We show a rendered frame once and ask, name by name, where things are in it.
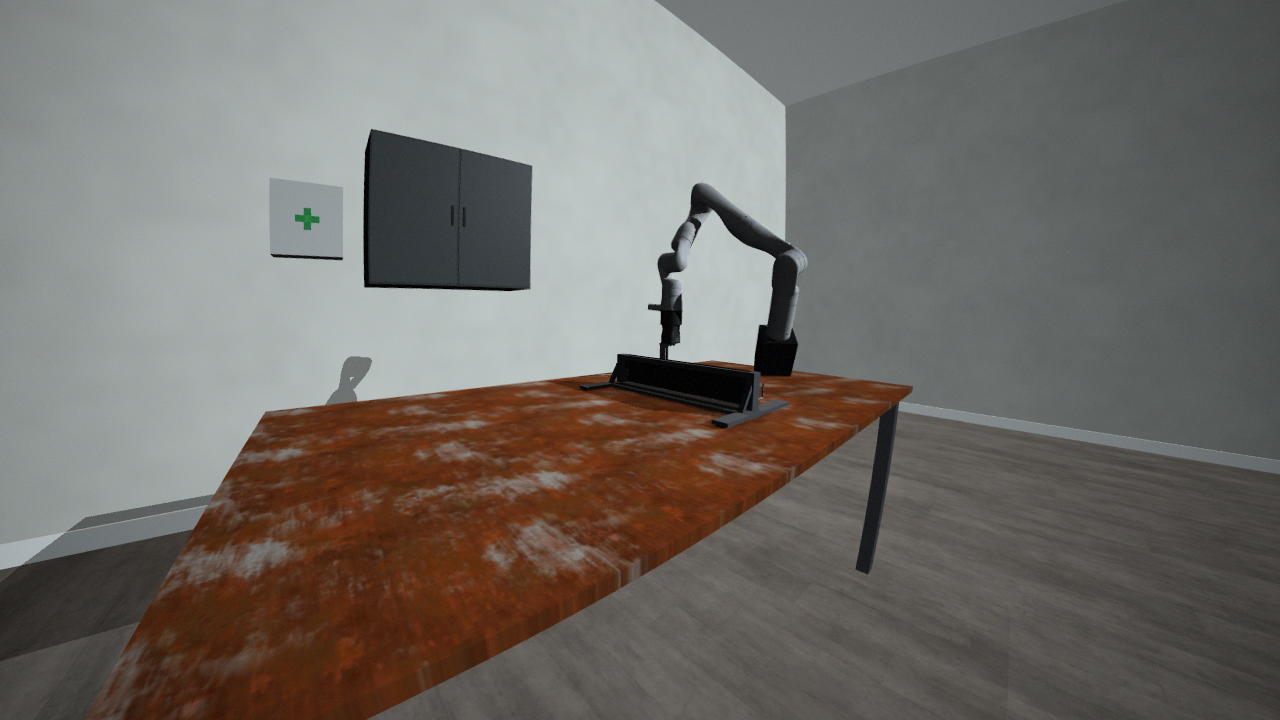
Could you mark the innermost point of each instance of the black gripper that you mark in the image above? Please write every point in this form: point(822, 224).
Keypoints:
point(671, 319)

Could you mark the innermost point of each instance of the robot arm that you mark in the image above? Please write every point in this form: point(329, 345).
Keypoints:
point(749, 231)

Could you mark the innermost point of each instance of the black patch panel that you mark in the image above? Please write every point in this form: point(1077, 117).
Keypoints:
point(663, 373)

